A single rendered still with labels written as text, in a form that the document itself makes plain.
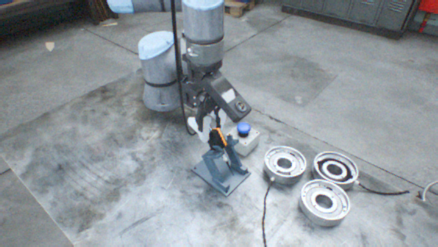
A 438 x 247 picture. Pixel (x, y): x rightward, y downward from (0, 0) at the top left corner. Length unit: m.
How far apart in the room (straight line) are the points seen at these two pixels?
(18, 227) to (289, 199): 1.51
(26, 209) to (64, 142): 1.05
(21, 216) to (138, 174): 1.23
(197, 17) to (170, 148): 0.43
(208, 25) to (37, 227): 1.55
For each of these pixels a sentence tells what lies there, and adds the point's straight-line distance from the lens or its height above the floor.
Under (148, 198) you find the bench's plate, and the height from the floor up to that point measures 0.80.
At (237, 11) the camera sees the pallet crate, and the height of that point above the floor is 0.09.
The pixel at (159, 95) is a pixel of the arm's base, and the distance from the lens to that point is 0.94.
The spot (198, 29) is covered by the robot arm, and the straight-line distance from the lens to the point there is 0.51.
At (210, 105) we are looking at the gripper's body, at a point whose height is 1.03.
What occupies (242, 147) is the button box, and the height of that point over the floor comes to 0.83.
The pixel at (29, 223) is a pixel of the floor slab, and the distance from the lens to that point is 1.88.
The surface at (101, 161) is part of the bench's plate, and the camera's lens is 0.84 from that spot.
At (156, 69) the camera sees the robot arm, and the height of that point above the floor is 0.95.
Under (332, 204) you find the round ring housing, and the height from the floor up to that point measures 0.83.
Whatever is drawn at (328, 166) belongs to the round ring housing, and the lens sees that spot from 0.79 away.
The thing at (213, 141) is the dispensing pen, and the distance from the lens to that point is 0.67.
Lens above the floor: 1.38
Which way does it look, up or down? 40 degrees down
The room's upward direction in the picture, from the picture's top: straight up
